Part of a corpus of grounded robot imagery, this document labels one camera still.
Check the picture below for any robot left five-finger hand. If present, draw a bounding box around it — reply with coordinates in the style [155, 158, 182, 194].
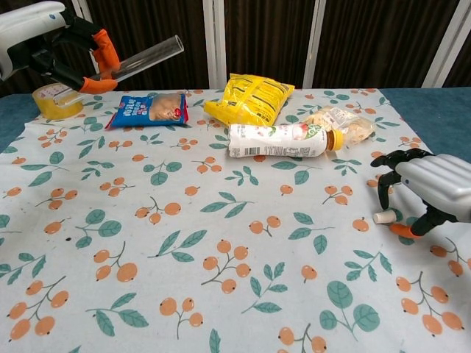
[0, 1, 121, 94]

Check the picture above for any robot right five-finger hand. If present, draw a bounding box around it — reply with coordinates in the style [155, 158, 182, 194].
[369, 148, 471, 240]

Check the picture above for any clear glass test tube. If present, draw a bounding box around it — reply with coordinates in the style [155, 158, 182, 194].
[54, 34, 185, 108]

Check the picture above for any yellow packing tape roll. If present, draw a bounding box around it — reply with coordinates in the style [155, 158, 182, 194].
[31, 83, 85, 121]

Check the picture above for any clear bag of crackers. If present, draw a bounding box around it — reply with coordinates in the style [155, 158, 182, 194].
[305, 105, 377, 149]

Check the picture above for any blue snack bag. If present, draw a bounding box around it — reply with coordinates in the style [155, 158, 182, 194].
[104, 92, 190, 130]

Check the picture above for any white drink bottle orange cap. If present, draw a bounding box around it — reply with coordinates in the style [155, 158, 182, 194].
[227, 122, 344, 159]

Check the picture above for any floral printed tablecloth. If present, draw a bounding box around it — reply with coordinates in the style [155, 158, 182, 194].
[0, 88, 471, 353]

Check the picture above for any yellow snack bag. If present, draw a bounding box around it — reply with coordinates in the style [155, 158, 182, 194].
[202, 73, 297, 127]

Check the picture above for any black pleated curtain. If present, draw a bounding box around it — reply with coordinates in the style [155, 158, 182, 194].
[0, 0, 471, 99]

